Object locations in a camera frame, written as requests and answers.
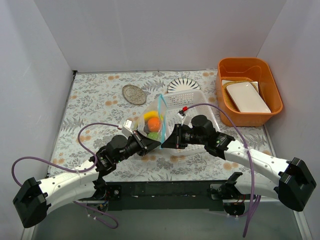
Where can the clear zip top bag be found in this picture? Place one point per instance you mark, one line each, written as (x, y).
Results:
(158, 104)

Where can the orange fruit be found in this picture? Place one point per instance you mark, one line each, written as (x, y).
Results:
(154, 124)

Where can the large green custard apple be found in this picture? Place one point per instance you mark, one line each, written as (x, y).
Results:
(154, 136)

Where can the yellow banana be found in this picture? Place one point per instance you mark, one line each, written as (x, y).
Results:
(152, 114)

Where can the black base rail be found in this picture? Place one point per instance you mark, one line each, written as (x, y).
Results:
(212, 195)

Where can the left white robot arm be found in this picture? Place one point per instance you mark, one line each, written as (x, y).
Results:
(37, 198)

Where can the orange plastic bin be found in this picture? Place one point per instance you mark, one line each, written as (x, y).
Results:
(249, 69)

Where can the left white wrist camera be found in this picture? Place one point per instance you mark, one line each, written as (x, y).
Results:
(127, 128)

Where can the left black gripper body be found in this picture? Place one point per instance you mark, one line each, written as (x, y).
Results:
(141, 144)

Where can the blue striped round plate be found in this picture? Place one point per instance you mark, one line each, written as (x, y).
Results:
(182, 84)

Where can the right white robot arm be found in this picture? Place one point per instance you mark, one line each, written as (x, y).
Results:
(289, 181)

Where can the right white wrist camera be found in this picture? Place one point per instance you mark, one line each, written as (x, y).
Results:
(185, 119)

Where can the white plastic basket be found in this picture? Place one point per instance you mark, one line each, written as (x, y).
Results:
(177, 100)

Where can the floral tablecloth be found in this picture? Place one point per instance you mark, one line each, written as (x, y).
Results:
(96, 105)

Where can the white rectangular plate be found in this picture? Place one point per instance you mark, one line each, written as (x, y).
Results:
(246, 98)

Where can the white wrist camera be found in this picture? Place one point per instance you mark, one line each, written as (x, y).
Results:
(127, 128)
(185, 119)

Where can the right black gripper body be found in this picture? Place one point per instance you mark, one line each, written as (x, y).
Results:
(178, 136)

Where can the speckled grey oval dish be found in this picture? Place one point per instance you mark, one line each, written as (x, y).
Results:
(134, 94)

